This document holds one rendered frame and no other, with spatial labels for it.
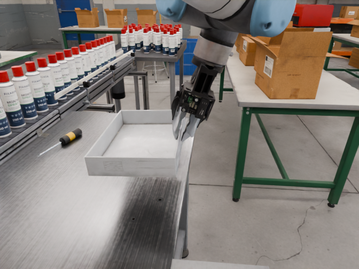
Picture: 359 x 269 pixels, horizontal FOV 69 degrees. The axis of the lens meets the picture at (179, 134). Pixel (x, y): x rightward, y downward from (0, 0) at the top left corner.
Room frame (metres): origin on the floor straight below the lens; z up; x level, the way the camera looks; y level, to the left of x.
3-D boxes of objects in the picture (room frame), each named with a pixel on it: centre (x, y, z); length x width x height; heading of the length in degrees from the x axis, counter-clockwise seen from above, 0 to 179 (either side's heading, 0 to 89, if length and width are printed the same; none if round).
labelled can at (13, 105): (0.88, 0.60, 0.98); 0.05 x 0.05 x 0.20
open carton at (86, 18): (5.98, 1.93, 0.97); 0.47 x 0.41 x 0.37; 171
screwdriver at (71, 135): (0.82, 0.43, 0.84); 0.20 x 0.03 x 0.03; 158
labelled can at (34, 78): (1.02, 0.58, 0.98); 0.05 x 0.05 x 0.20
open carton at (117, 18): (5.91, 1.30, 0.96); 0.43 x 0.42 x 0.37; 82
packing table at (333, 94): (2.47, -0.83, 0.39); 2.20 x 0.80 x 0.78; 175
